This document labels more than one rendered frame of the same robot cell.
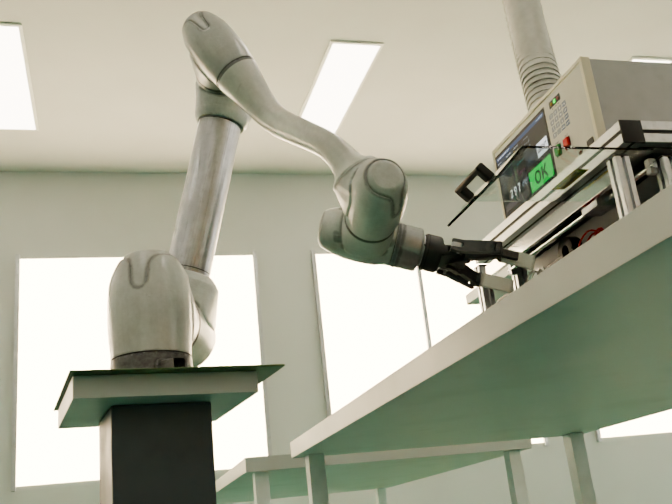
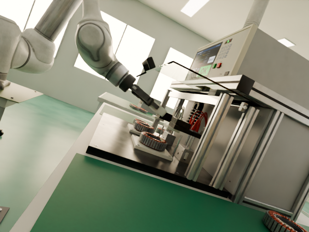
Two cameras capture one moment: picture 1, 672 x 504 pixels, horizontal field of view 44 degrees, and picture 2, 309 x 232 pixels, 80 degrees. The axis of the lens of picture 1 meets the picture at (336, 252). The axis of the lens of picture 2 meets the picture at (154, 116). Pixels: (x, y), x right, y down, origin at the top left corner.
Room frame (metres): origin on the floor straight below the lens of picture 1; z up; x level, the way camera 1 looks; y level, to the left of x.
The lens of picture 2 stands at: (0.85, -0.37, 0.94)
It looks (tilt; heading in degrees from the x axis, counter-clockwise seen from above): 4 degrees down; 2
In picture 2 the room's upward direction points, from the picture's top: 23 degrees clockwise
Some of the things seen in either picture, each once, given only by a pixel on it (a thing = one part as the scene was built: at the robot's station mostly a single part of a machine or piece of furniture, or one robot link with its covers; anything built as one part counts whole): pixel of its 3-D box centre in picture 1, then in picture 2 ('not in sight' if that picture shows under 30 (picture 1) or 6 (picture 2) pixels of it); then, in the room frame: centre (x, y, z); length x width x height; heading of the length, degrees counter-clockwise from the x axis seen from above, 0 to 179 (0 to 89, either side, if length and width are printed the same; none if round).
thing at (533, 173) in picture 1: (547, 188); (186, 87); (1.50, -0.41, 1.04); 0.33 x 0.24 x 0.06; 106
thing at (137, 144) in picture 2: not in sight; (150, 146); (1.58, -0.38, 0.78); 0.15 x 0.15 x 0.01; 16
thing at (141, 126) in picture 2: not in sight; (144, 127); (1.81, -0.32, 0.80); 0.11 x 0.11 x 0.04
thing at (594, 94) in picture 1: (615, 150); (243, 78); (1.77, -0.66, 1.22); 0.44 x 0.39 x 0.20; 16
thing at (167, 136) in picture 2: not in sight; (168, 137); (1.85, -0.45, 0.80); 0.08 x 0.05 x 0.06; 16
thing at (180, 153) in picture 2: not in sight; (184, 153); (1.62, -0.52, 0.80); 0.08 x 0.05 x 0.06; 16
